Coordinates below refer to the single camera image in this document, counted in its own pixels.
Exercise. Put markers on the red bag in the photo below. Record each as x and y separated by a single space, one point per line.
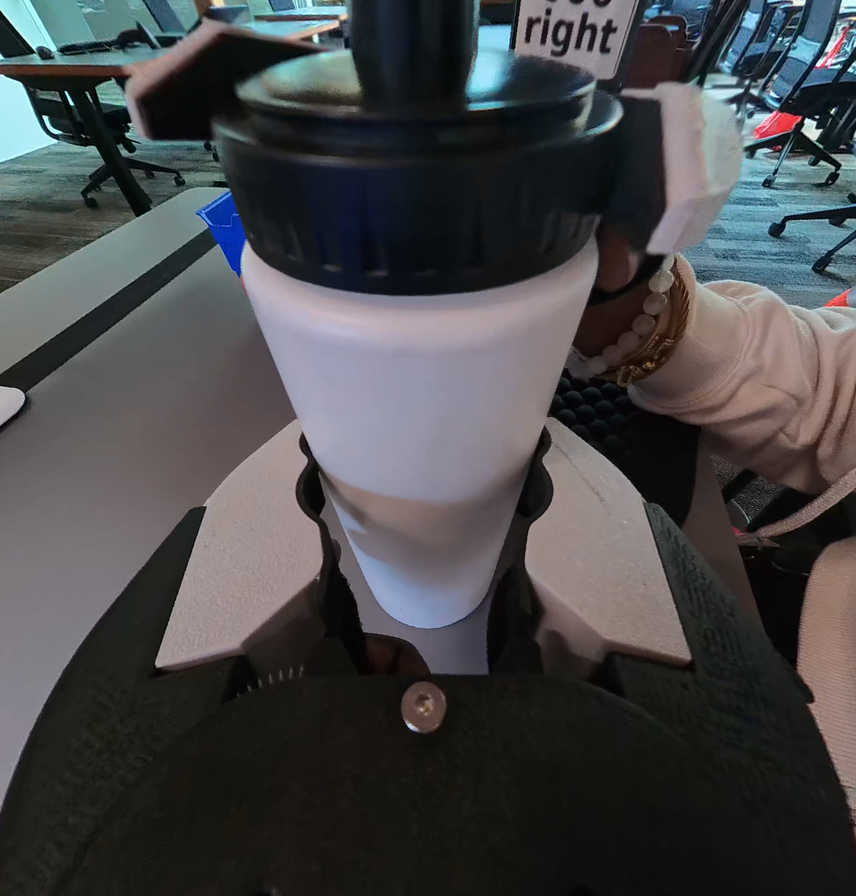
777 126

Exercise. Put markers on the black keyboard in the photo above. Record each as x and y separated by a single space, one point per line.
95 47

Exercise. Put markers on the person's right hand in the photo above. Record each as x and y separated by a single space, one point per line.
617 259

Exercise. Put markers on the blue plastic bin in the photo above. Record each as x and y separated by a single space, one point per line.
225 231

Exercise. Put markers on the black quilted pad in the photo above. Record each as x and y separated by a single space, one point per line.
652 448

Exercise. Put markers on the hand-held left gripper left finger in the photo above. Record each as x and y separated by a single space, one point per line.
246 574

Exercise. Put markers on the person's right forearm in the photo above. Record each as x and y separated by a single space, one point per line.
763 378

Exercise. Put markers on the person's left hand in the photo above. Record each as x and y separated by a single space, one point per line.
393 658

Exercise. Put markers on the wooden top desk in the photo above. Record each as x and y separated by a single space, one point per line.
64 66

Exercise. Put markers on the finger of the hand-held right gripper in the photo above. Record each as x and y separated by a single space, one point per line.
190 91
693 161

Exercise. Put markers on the white plastic bottle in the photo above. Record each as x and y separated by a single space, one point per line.
414 420

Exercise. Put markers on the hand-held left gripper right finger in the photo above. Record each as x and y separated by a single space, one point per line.
603 574

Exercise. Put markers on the black bottle lid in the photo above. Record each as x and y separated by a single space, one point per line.
414 203

